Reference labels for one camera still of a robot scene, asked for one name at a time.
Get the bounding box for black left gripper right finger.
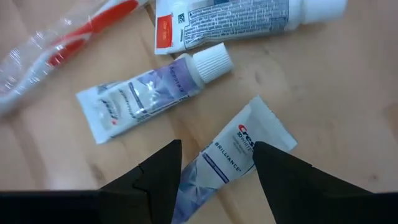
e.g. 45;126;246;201
252;141;374;224

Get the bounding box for Crest Brilliance toothpaste tube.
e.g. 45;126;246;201
172;95;299;224

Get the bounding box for red toothbrush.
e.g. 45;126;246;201
0;0;150;118

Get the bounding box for toothpaste tube with red patch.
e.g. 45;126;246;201
154;0;348;56

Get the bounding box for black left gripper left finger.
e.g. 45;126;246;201
98;139;183;224

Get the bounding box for small white toothpaste tube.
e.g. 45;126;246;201
75;42;234;145

